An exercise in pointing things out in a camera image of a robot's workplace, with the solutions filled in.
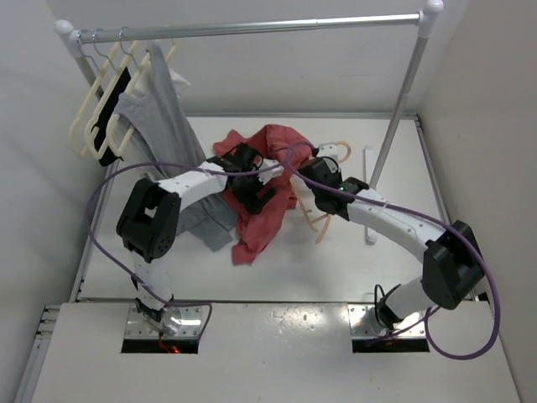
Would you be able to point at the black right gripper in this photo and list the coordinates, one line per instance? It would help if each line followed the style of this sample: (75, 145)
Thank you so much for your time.
(336, 169)

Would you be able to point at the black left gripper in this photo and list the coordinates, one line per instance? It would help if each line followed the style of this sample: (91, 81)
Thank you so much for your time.
(251, 202)

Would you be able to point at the red t shirt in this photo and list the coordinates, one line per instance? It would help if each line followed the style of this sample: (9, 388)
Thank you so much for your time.
(257, 231)

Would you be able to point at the beige plastic hanger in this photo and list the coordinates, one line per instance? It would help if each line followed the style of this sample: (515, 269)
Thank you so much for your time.
(325, 201)

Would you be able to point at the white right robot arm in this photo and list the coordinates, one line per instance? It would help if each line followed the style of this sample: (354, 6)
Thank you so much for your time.
(450, 269)

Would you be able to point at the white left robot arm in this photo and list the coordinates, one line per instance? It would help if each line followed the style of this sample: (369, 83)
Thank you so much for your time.
(149, 221)

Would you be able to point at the grey t shirt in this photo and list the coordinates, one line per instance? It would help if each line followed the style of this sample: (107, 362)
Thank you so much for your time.
(164, 134)

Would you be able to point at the cream hanger with black garment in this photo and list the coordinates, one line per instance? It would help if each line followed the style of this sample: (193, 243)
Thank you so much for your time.
(95, 131)

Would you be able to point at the cream hanger outer left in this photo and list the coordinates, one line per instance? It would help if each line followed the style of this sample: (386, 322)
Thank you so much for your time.
(94, 66)

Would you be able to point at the white garment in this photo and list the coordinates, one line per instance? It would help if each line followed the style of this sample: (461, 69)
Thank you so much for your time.
(180, 84)

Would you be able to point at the metal clothes rack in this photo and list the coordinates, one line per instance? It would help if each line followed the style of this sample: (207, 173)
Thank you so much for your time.
(424, 19)

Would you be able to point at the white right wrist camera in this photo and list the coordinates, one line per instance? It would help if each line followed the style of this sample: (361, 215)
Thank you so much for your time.
(329, 150)

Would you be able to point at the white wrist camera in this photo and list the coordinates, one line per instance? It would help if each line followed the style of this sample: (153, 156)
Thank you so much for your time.
(329, 150)
(268, 175)

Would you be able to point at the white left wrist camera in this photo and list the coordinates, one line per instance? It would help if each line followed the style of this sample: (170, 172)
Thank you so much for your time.
(268, 175)

